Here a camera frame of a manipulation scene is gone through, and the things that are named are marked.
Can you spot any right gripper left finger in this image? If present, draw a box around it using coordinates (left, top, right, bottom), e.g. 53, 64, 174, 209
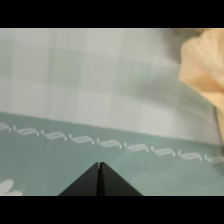
59, 161, 100, 196

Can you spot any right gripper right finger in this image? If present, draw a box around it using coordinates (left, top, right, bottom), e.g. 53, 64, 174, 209
99, 161, 143, 196

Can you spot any beige T-shirt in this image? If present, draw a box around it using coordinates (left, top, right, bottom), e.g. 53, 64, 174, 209
178, 28, 224, 145

